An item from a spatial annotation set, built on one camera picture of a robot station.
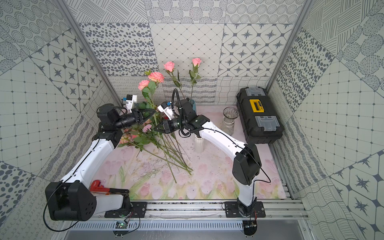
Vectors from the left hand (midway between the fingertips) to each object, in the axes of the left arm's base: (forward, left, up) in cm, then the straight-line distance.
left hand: (158, 113), depth 68 cm
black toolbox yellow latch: (+11, -56, -18) cm, 60 cm away
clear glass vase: (+18, -38, -19) cm, 46 cm away
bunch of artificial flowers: (+8, +16, -32) cm, 37 cm away
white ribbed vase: (-2, -19, -25) cm, 31 cm away
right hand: (-4, +2, -8) cm, 9 cm away
